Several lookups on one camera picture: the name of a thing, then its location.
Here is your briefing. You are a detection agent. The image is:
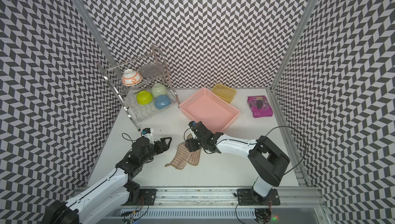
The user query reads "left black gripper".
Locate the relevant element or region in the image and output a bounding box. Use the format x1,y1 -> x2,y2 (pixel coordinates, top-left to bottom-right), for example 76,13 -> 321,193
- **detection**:
140,137 -> 171,165

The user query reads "striped beige square dishcloth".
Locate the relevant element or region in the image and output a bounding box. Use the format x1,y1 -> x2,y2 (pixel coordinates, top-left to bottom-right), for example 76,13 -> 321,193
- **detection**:
165,142 -> 201,170

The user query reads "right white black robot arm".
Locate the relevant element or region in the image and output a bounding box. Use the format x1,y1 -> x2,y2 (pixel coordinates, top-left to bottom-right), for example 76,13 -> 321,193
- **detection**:
186,121 -> 290,199

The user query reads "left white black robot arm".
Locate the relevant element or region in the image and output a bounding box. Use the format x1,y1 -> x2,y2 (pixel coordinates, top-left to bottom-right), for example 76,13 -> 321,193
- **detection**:
41,137 -> 172,224

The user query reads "pink perforated plastic basket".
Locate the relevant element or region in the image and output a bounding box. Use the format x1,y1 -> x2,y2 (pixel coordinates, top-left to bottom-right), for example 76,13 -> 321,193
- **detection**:
179,87 -> 240,133

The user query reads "blue bowl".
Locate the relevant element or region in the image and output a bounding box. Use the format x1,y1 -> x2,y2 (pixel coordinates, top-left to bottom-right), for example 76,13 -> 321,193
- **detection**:
154,95 -> 171,110

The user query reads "lime green bowl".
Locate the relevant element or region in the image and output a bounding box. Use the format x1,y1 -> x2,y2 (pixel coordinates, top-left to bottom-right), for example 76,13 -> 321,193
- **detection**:
136,90 -> 153,105

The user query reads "pale green bowl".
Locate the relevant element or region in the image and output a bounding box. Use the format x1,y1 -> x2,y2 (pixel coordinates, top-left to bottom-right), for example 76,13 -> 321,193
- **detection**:
151,83 -> 167,99

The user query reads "yellow plastic container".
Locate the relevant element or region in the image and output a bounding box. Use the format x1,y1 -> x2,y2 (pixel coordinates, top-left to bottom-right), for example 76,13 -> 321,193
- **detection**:
212,84 -> 237,103

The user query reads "metal two-tier dish rack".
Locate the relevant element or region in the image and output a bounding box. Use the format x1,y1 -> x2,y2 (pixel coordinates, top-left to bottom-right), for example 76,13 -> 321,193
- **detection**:
98,44 -> 180,131

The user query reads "white orange patterned bowl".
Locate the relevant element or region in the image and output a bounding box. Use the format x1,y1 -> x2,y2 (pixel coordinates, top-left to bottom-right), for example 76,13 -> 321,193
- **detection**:
122,69 -> 143,86

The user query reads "purple snack packet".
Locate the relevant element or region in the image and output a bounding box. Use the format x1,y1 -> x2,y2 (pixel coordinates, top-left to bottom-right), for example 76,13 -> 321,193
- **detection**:
247,96 -> 273,118

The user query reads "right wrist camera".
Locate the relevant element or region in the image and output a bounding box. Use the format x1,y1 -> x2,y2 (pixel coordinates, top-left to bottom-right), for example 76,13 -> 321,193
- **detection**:
188,121 -> 201,132

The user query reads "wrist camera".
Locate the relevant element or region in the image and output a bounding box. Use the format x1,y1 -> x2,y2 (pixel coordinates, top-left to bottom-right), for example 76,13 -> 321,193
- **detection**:
188,121 -> 201,132
141,128 -> 154,144

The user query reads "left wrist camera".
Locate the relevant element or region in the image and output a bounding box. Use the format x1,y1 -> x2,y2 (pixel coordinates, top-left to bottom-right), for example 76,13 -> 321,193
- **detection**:
141,128 -> 154,144

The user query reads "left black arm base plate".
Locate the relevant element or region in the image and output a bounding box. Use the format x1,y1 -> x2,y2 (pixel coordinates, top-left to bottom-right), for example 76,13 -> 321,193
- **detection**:
123,188 -> 157,206

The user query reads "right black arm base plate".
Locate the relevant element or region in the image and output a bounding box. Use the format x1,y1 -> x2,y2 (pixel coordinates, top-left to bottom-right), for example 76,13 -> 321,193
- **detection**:
234,189 -> 280,206

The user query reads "aluminium front mounting rail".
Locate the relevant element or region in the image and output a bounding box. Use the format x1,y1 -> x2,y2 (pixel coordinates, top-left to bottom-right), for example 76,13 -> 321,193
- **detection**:
66,185 -> 328,209

